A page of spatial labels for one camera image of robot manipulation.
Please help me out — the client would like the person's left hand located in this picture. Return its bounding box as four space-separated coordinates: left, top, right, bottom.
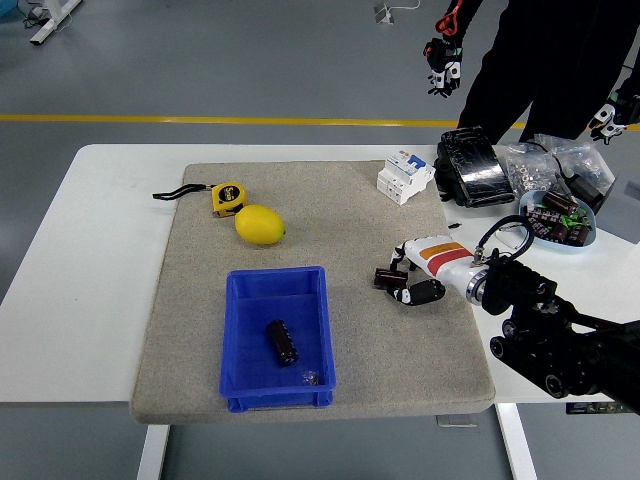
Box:
588 94 631 145

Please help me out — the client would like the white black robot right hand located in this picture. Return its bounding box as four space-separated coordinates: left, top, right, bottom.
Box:
388 236 477 306

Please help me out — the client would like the person's right hand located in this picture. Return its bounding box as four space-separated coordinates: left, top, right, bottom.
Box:
423 37 464 99

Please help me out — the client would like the large dark brown battery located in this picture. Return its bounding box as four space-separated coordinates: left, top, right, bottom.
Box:
542 189 580 214

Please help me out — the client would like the dark printed battery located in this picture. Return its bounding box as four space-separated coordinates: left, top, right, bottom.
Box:
523 205 554 237

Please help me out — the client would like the blue plastic box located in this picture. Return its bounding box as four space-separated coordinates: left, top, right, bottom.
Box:
218 266 336 413

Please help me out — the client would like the clear bag of blue parts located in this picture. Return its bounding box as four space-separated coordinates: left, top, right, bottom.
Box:
534 133 616 186

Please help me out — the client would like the black charger block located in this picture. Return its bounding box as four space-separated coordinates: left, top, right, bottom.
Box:
567 172 609 211

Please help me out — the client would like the white floor stand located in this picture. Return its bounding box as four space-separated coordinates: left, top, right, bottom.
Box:
372 0 421 25

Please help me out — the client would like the person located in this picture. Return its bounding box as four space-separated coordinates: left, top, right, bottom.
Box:
437 0 640 144

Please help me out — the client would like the white blue circuit breaker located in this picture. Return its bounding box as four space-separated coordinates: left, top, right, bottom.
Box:
375 149 436 206

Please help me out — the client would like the grey-brown mat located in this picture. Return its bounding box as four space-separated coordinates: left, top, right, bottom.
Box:
128 160 497 425

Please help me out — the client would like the clear bag of metal nuts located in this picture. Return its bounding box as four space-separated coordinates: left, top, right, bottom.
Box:
497 142 564 194

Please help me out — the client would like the black wrapped device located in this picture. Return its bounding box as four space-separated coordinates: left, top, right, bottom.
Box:
433 125 516 209

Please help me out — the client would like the green plastic piece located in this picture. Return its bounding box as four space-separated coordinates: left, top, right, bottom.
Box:
558 209 590 230

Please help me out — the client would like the light blue bowl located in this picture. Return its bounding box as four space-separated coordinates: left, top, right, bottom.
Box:
518 188 599 254

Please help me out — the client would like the yellow lemon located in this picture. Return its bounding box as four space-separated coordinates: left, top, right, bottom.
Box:
233 203 287 246

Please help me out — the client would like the white table leg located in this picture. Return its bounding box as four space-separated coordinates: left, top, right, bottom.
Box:
494 402 539 480
135 423 171 480

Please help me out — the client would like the table height control panel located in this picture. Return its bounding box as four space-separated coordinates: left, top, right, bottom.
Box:
565 401 629 415

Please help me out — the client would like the yellow tape measure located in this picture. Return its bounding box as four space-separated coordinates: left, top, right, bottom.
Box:
152 182 249 219

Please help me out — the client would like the clear bracket under table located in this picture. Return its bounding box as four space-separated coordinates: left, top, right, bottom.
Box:
435 413 479 429

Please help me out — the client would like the white desk frame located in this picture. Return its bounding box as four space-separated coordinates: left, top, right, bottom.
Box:
28 0 84 47

